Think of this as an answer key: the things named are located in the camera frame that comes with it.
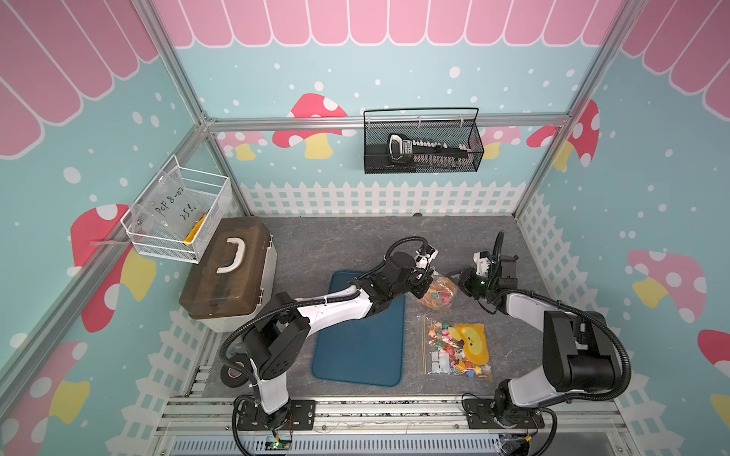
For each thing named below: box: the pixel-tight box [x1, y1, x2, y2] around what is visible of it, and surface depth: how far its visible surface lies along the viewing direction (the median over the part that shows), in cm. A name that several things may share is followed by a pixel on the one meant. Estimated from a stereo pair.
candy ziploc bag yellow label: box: [422, 316, 492, 380], surface depth 85 cm
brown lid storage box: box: [178, 216, 278, 334], surface depth 87 cm
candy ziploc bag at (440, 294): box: [418, 270, 456, 311], surface depth 91 cm
